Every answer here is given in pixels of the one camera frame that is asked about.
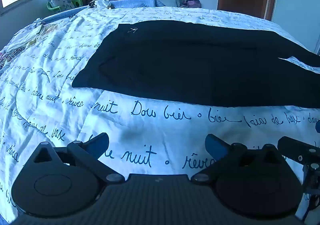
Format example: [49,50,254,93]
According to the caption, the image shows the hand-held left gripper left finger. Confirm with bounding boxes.
[29,132,125,184]

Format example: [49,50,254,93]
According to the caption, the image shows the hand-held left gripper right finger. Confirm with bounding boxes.
[191,134,288,183]

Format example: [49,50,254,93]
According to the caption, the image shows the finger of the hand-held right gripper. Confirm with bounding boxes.
[277,136,320,166]

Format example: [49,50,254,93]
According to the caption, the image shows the black pants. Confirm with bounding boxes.
[72,20,320,109]

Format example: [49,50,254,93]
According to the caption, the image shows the white script-printed bedspread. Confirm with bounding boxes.
[0,0,320,224]

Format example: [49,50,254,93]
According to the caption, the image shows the colourful patterned sheet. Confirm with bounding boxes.
[0,22,58,67]

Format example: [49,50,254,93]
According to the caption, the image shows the green plastic stool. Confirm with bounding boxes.
[47,0,83,13]

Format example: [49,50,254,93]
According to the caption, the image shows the light blue quilted blanket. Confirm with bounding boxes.
[109,0,166,9]

